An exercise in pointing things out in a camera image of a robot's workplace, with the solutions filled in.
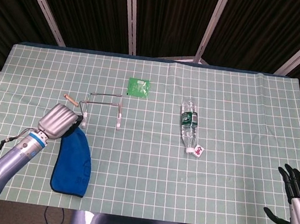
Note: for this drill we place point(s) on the white mahjong tile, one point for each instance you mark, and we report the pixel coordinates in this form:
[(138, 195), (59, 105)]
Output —
[(198, 151)]

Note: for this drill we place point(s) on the white partition base foot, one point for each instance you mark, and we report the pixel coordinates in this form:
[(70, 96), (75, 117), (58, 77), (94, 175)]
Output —
[(184, 59)]

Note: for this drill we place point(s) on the green sachet packet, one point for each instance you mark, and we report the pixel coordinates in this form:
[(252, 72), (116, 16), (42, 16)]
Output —
[(138, 88)]

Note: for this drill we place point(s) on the small wooden stick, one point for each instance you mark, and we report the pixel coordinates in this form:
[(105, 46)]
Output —
[(70, 100)]

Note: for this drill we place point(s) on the green checked tablecloth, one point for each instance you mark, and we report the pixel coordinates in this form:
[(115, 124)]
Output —
[(226, 182)]

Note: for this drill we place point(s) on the clear plastic water bottle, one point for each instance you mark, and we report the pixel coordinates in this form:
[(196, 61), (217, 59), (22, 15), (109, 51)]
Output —
[(189, 122)]

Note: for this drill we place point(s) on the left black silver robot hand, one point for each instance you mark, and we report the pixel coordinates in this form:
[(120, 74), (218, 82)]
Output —
[(57, 120)]

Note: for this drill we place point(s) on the black and blue cloth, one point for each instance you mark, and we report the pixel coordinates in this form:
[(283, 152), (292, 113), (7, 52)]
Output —
[(73, 168)]

